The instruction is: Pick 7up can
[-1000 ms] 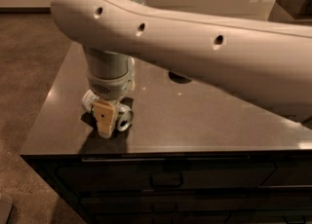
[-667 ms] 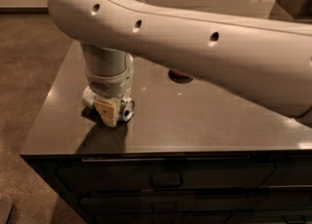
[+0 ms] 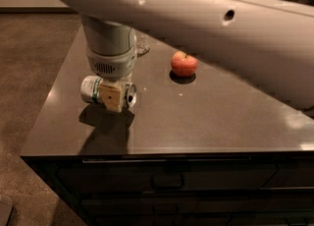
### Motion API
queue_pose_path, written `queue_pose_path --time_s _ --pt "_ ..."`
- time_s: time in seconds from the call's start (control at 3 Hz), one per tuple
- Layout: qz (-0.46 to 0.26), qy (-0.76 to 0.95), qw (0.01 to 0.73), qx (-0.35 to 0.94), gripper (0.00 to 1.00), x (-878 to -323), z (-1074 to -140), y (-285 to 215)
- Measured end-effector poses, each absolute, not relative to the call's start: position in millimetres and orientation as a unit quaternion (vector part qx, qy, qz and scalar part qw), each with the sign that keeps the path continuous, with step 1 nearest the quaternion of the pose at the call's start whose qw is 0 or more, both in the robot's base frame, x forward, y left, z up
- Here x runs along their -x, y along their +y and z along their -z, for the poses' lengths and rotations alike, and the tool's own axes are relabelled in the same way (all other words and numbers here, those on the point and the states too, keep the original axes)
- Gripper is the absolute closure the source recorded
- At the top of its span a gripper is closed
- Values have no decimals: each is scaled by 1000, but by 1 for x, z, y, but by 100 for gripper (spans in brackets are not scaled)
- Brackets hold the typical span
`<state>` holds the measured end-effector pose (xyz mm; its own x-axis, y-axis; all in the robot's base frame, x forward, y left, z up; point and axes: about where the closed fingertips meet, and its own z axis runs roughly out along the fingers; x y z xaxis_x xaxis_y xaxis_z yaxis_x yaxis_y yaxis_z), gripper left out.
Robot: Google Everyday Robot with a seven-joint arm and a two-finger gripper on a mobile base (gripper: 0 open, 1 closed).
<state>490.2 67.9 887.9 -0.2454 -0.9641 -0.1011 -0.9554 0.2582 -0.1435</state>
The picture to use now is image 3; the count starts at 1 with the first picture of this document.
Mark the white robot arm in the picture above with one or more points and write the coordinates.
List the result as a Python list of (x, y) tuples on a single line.
[(268, 43)]

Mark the dark cabinet with drawers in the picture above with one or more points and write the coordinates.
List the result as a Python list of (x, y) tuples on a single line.
[(182, 190)]

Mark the white green 7up can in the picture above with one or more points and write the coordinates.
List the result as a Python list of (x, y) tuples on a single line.
[(90, 92)]

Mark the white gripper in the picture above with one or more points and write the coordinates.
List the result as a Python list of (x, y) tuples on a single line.
[(113, 65)]

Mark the red apple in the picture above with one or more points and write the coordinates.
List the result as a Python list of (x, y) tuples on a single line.
[(183, 65)]

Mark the clear plastic water bottle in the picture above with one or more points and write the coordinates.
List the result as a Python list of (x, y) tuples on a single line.
[(142, 43)]

